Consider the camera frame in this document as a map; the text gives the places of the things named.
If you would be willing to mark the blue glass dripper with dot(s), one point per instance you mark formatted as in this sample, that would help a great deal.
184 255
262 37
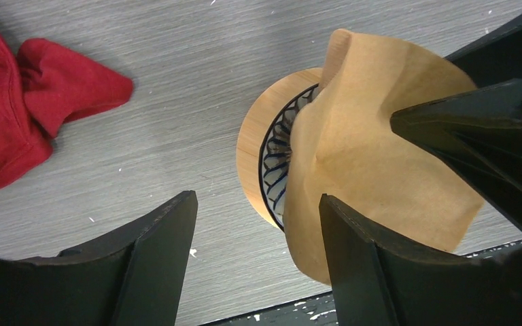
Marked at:
275 155

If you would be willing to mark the red cloth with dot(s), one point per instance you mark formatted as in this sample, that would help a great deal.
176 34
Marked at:
43 86

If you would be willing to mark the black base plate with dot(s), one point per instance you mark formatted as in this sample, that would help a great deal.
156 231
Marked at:
288 312

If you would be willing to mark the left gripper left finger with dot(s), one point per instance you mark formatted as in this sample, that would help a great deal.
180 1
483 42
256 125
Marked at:
132 275

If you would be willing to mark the brown paper coffee filter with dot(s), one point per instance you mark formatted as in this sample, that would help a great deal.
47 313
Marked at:
342 145

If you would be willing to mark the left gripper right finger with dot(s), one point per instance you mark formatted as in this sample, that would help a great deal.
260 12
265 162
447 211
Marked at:
349 238

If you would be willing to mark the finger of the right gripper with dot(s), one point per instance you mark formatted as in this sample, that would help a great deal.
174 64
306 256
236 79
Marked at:
493 58
478 135

